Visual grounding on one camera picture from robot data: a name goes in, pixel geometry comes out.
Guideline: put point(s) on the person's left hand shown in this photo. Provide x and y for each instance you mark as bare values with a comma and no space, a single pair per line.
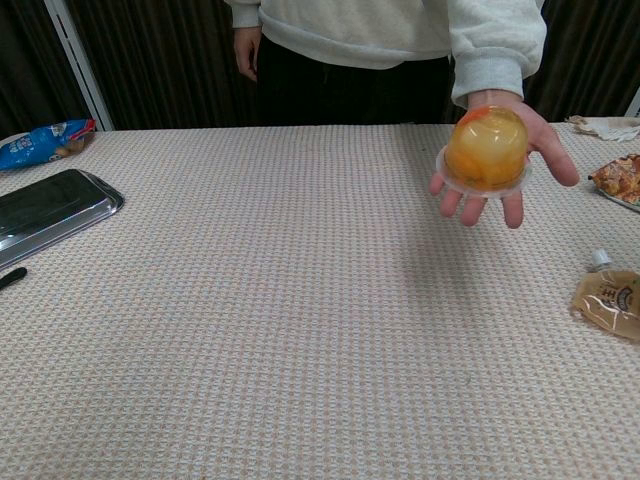
545,140

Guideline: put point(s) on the person's right hand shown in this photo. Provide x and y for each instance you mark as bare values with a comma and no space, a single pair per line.
246,52

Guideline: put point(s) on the orange fruit jelly cup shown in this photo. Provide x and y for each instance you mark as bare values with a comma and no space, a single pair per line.
487,145

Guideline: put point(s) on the person's left forearm grey sleeve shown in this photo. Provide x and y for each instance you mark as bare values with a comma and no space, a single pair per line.
495,55

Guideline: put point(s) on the person's right forearm grey sleeve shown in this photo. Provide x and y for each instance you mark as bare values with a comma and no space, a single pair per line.
244,12

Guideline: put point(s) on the dark pleated curtain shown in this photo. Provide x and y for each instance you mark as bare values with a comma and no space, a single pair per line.
165,60

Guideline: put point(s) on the orange patterned snack packet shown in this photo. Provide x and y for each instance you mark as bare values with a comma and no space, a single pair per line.
620,177

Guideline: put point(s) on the black trousers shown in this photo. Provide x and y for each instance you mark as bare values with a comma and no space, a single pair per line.
350,95

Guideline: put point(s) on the grey sweatshirt torso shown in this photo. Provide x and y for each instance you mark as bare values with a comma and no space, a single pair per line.
360,25

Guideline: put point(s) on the beige spout drink pouch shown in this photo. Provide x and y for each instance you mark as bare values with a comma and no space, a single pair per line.
612,300

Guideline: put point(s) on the blue snack bag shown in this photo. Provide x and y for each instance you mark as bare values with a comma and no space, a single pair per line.
35,147

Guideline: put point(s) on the shiny metal tray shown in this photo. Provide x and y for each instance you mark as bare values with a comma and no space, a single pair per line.
50,210

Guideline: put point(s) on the checked woven tablecloth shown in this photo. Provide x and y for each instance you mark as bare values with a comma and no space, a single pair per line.
300,310

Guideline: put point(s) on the black marker pen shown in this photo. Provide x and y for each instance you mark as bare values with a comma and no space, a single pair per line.
12,277

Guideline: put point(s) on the white frame corner piece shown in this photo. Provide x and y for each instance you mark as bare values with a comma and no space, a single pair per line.
635,105

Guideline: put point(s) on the white slanted frame pole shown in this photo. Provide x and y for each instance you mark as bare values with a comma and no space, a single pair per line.
80,65

